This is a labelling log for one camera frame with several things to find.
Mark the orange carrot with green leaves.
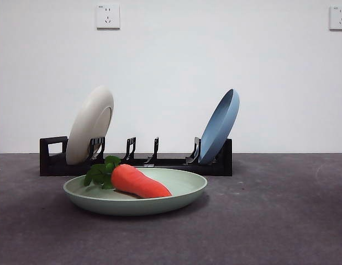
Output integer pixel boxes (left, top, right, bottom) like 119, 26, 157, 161
83, 155, 173, 199

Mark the light green plate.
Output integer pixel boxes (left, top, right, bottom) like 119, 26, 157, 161
62, 167, 208, 216

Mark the blue plate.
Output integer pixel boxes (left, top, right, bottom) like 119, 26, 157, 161
198, 88, 240, 165

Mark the cream white plate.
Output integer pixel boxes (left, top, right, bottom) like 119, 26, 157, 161
65, 85, 115, 166

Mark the black plate rack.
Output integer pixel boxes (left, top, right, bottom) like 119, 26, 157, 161
39, 136, 233, 177

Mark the white wall socket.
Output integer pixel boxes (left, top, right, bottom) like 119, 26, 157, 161
96, 4, 121, 30
329, 6, 342, 31

